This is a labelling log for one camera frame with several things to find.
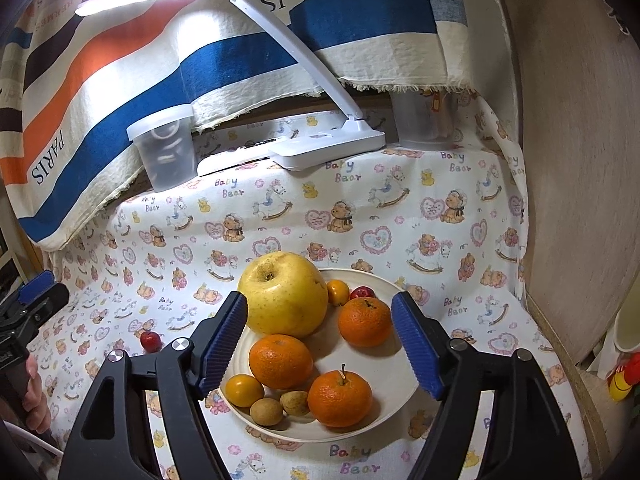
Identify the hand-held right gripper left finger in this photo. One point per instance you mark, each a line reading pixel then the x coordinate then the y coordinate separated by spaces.
pixel 222 345

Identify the yellow red toy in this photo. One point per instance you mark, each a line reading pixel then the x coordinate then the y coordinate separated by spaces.
pixel 622 380

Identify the lidded plastic container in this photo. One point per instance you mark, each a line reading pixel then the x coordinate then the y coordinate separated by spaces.
pixel 165 160

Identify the orange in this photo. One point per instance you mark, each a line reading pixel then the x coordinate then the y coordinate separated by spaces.
pixel 280 362
pixel 365 322

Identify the stemmed tangerine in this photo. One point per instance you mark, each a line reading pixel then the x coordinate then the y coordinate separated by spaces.
pixel 340 397

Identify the striped blanket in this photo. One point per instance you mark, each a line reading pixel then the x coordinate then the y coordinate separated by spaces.
pixel 150 85

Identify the person's left hand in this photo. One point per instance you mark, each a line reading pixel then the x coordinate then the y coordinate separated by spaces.
pixel 37 400

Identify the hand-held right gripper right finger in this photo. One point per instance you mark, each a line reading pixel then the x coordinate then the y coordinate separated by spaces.
pixel 417 345

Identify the longan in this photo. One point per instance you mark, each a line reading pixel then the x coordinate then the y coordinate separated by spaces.
pixel 266 411
pixel 296 402

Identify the large yellow apple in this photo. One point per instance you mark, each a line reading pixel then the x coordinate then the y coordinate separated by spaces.
pixel 285 295

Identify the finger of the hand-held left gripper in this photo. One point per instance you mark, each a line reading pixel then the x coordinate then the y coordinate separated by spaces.
pixel 47 307
pixel 37 286

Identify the white desk lamp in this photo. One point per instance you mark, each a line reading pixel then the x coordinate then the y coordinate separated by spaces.
pixel 325 152

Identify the cream plate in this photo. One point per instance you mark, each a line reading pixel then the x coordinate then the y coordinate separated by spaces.
pixel 327 352

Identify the clear plastic container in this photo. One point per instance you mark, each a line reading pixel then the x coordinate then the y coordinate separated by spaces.
pixel 420 120

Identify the small red fruit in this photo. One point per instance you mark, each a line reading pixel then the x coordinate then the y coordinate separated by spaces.
pixel 362 293
pixel 150 341

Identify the white cup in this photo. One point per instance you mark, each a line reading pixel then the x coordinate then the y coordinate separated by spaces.
pixel 627 330

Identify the kumquat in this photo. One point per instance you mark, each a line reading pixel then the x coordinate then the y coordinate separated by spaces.
pixel 244 391
pixel 337 293

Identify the bear printed cloth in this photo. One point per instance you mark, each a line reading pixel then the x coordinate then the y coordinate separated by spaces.
pixel 400 210

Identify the wooden board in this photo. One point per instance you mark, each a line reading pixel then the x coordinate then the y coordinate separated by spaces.
pixel 575 160

